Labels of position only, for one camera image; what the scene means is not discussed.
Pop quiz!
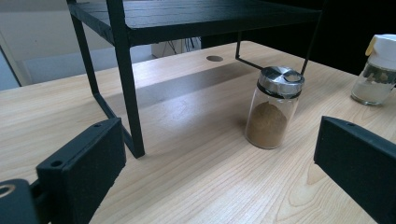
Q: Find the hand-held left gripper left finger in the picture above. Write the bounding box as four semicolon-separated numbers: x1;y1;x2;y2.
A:
35;117;127;224

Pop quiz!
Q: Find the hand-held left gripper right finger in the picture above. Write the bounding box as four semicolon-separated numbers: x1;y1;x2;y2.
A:
313;116;396;224

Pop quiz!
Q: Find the black metal shelf rack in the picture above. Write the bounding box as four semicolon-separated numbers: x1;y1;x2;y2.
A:
65;0;323;159

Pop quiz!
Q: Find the glass spice jar metal lid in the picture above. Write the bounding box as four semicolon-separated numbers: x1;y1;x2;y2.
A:
244;65;305;150

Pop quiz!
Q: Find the glass seasoning jar white lid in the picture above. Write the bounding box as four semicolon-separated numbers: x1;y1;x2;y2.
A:
350;33;396;106

